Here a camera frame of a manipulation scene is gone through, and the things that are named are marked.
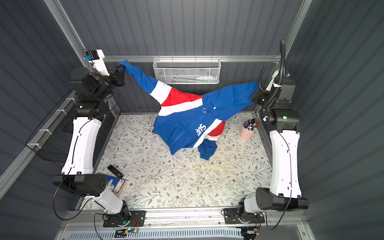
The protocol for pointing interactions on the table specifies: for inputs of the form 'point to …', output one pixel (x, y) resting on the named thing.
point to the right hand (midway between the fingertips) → (261, 88)
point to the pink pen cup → (247, 130)
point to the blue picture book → (116, 185)
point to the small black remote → (115, 171)
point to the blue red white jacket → (186, 119)
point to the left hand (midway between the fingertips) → (125, 63)
